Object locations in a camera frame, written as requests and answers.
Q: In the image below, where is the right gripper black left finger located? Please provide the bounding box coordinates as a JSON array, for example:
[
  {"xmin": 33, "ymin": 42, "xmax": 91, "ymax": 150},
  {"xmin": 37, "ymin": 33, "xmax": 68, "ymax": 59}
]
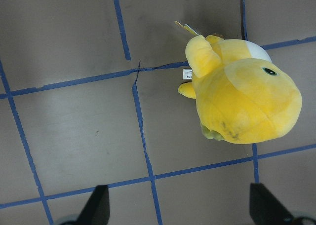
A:
[{"xmin": 75, "ymin": 185, "xmax": 110, "ymax": 225}]

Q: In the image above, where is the yellow plush toy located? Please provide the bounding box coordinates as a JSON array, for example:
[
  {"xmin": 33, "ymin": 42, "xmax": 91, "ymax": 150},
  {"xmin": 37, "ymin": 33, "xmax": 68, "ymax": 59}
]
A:
[{"xmin": 178, "ymin": 32, "xmax": 302, "ymax": 144}]

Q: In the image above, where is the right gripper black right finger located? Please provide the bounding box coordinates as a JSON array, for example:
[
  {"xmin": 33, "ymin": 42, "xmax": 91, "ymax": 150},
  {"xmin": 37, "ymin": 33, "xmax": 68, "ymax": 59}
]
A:
[{"xmin": 249, "ymin": 183, "xmax": 300, "ymax": 225}]

